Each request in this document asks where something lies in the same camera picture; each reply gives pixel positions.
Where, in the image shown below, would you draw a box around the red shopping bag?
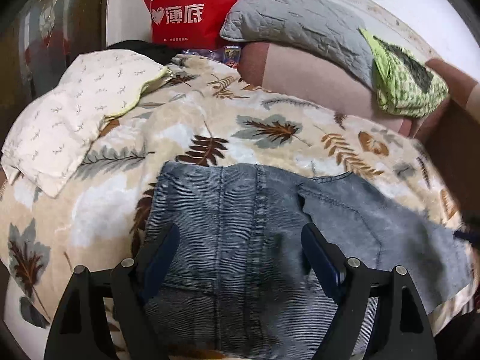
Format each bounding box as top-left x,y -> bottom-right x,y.
143,0 -> 237,50

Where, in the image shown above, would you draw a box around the green patterned folded cloth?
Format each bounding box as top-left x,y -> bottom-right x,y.
360,28 -> 449,119

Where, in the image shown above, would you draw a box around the leaf pattern fleece blanket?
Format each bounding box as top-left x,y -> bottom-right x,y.
1,55 -> 479,359

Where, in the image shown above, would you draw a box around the black garment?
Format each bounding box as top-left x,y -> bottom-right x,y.
107,40 -> 182,65

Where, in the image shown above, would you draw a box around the blue snack packet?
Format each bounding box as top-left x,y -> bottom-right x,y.
210,46 -> 242,68

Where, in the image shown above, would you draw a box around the pink brown bolster blanket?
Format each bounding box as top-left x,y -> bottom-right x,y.
238,42 -> 413,137

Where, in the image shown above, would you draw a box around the grey denim pants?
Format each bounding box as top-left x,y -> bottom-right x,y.
145,162 -> 473,359

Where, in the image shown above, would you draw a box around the white patterned pillow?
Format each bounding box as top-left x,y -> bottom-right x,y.
1,49 -> 168,197

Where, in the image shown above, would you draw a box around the grey quilted pillow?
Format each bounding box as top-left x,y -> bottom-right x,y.
220,0 -> 374,89

